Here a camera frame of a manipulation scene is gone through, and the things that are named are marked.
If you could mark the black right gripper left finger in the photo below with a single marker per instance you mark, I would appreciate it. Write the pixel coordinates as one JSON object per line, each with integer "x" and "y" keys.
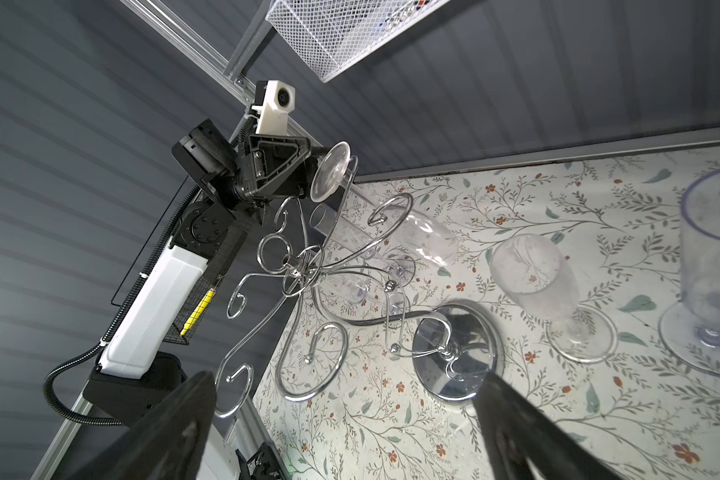
{"x": 168, "y": 443}

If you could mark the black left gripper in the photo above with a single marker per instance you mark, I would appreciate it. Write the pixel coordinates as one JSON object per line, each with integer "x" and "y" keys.
{"x": 269, "y": 167}

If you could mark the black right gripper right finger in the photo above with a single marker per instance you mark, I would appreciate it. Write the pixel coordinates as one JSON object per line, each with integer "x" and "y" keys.
{"x": 521, "y": 441}

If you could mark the clear wine glass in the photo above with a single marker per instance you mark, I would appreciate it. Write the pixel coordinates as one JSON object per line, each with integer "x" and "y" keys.
{"x": 690, "y": 329}
{"x": 377, "y": 282}
{"x": 532, "y": 272}
{"x": 416, "y": 232}

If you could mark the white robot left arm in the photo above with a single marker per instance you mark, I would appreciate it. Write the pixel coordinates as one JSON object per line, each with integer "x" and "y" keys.
{"x": 126, "y": 374}

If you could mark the chrome wine glass rack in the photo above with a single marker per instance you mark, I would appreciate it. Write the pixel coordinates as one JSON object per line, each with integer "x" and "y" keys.
{"x": 452, "y": 346}

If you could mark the yellow black tool in basket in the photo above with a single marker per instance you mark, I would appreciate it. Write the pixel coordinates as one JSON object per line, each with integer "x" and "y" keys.
{"x": 198, "y": 311}

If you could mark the aluminium frame profile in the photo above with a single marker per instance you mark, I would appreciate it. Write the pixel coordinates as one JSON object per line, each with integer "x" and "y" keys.
{"x": 580, "y": 121}

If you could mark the white wire mesh basket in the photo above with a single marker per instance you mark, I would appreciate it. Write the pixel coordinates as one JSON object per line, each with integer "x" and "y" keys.
{"x": 330, "y": 37}

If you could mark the black wire basket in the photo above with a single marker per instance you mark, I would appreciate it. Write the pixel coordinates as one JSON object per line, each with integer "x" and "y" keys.
{"x": 124, "y": 298}

